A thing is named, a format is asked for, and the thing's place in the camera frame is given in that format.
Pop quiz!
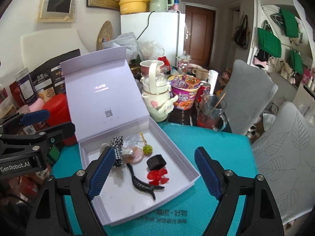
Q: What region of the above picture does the woven straw fan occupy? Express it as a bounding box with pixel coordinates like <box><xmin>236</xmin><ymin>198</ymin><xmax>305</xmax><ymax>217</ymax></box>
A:
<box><xmin>96</xmin><ymin>21</ymin><xmax>114</xmax><ymax>52</ymax></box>

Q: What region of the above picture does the grey leaf-pattern covered chair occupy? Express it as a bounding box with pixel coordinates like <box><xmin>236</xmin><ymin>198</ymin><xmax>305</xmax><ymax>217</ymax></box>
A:
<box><xmin>251</xmin><ymin>101</ymin><xmax>315</xmax><ymax>224</ymax></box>
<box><xmin>225</xmin><ymin>59</ymin><xmax>278</xmax><ymax>136</ymax></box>

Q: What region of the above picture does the brown door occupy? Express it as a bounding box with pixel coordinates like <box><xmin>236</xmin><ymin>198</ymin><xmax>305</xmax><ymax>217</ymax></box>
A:
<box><xmin>184</xmin><ymin>5</ymin><xmax>217</xmax><ymax>67</ymax></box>

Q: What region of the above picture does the red soda can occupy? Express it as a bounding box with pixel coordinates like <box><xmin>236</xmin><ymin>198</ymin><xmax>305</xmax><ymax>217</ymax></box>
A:
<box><xmin>195</xmin><ymin>81</ymin><xmax>211</xmax><ymax>104</ymax></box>

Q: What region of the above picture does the black strap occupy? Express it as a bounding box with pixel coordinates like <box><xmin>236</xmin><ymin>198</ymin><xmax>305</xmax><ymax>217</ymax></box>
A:
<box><xmin>146</xmin><ymin>154</ymin><xmax>166</xmax><ymax>171</ymax></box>

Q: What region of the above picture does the clear plastic bag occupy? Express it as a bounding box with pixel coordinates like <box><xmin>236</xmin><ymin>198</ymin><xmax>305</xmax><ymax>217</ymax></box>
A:
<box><xmin>139</xmin><ymin>41</ymin><xmax>165</xmax><ymax>59</ymax></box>

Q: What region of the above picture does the yellow pot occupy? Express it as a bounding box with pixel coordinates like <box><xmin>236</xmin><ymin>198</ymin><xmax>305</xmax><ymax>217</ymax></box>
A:
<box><xmin>119</xmin><ymin>0</ymin><xmax>158</xmax><ymax>15</ymax></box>

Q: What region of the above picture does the black white checkered scrunchie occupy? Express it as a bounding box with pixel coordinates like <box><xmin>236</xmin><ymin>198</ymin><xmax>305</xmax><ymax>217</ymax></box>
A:
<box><xmin>110</xmin><ymin>136</ymin><xmax>124</xmax><ymax>168</ymax></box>

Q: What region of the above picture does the red plastic propeller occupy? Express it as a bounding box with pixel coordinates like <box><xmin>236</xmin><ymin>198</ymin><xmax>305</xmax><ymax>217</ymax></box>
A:
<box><xmin>147</xmin><ymin>169</ymin><xmax>170</xmax><ymax>185</ymax></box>

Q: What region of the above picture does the purple instant noodle cup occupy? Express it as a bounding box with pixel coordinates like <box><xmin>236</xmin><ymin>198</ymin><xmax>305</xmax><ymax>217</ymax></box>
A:
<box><xmin>170</xmin><ymin>74</ymin><xmax>201</xmax><ymax>110</ymax></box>

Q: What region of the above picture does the beige cup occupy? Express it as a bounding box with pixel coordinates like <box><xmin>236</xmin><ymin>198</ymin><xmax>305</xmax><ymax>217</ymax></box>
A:
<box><xmin>193</xmin><ymin>68</ymin><xmax>209</xmax><ymax>80</ymax></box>

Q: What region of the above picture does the wall intercom panel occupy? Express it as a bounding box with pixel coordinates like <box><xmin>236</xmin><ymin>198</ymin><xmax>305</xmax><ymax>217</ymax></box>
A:
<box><xmin>37</xmin><ymin>0</ymin><xmax>76</xmax><ymax>24</ymax></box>

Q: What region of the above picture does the glass mug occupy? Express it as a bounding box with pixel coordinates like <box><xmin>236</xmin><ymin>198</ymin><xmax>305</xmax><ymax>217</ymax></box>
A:
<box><xmin>197</xmin><ymin>94</ymin><xmax>228</xmax><ymax>132</ymax></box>

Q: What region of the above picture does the black snack pouch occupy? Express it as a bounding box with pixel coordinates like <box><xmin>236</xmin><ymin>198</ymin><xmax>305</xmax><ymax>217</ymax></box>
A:
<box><xmin>31</xmin><ymin>49</ymin><xmax>81</xmax><ymax>96</ymax></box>

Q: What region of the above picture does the green tote bag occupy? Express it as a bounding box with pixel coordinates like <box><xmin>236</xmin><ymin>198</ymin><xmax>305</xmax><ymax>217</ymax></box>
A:
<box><xmin>257</xmin><ymin>27</ymin><xmax>282</xmax><ymax>58</ymax></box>
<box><xmin>288</xmin><ymin>49</ymin><xmax>304</xmax><ymax>74</ymax></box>

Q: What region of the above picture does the round clear pink lid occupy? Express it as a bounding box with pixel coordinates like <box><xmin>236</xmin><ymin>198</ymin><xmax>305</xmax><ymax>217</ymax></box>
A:
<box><xmin>122</xmin><ymin>146</ymin><xmax>145</xmax><ymax>164</ymax></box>

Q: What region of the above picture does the green lollipop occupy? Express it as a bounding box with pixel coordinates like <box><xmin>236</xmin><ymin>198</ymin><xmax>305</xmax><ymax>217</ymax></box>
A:
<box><xmin>140</xmin><ymin>132</ymin><xmax>153</xmax><ymax>155</ymax></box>

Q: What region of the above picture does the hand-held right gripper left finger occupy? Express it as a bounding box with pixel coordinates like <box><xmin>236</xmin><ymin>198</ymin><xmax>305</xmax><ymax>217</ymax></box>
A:
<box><xmin>27</xmin><ymin>147</ymin><xmax>116</xmax><ymax>236</ymax></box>

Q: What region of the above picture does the white hinged gift box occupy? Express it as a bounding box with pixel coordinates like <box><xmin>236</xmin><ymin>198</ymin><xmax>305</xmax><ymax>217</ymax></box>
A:
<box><xmin>60</xmin><ymin>45</ymin><xmax>200</xmax><ymax>225</ymax></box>

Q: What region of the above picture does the jar with dark label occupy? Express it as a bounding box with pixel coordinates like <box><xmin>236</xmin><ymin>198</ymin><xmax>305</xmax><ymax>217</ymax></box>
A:
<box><xmin>15</xmin><ymin>67</ymin><xmax>36</xmax><ymax>105</ymax></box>

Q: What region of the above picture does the cream cartoon water bottle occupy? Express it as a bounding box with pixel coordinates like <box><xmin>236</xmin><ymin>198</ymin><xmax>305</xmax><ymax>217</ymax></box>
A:
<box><xmin>140</xmin><ymin>60</ymin><xmax>180</xmax><ymax>122</ymax></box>

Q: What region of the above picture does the white fridge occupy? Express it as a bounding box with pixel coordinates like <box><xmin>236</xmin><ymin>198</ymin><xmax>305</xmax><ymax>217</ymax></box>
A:
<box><xmin>120</xmin><ymin>12</ymin><xmax>186</xmax><ymax>67</ymax></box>

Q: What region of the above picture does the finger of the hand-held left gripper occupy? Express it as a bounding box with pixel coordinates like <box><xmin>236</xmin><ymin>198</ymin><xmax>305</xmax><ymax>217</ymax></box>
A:
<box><xmin>25</xmin><ymin>122</ymin><xmax>76</xmax><ymax>153</ymax></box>
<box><xmin>0</xmin><ymin>109</ymin><xmax>50</xmax><ymax>134</ymax></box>

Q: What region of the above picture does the black duckbill hair clip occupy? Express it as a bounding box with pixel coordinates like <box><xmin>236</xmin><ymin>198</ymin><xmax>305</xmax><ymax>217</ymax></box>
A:
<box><xmin>126</xmin><ymin>163</ymin><xmax>165</xmax><ymax>200</ymax></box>

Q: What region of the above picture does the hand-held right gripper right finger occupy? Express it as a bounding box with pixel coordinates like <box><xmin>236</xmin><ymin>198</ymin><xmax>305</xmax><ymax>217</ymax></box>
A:
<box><xmin>194</xmin><ymin>147</ymin><xmax>283</xmax><ymax>236</ymax></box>

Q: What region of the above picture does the clear plastic hair clip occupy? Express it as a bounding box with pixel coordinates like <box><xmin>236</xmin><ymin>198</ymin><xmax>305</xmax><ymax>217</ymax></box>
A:
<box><xmin>126</xmin><ymin>135</ymin><xmax>143</xmax><ymax>149</ymax></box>

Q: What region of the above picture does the black handbag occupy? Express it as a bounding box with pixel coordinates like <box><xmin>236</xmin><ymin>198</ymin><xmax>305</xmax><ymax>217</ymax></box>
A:
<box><xmin>233</xmin><ymin>15</ymin><xmax>251</xmax><ymax>50</ymax></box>

